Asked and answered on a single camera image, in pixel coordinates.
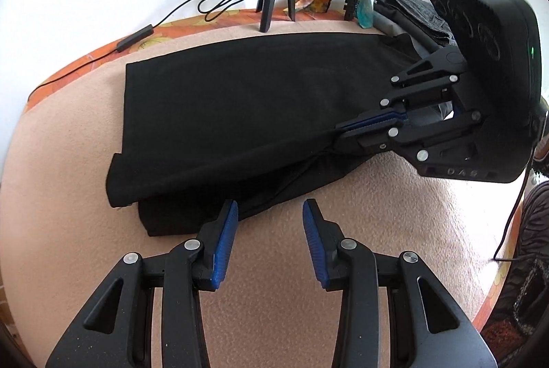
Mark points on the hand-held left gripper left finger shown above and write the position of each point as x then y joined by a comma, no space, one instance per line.
225,241

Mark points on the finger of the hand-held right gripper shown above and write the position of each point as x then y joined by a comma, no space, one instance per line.
377,120
369,141

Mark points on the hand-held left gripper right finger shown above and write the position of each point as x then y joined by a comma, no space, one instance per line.
313,243

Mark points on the black pants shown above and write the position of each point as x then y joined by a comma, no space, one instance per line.
236,106

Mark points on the stack of dark clothes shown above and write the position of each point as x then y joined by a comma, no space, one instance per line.
411,18

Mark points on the light blue bottle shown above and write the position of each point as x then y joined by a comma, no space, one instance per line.
366,8

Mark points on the beige fleece blanket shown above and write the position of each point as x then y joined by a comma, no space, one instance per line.
68,162

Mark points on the dark patterned cloth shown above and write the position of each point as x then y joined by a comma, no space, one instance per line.
521,282

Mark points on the orange floral bed sheet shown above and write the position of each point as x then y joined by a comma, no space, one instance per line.
81,59

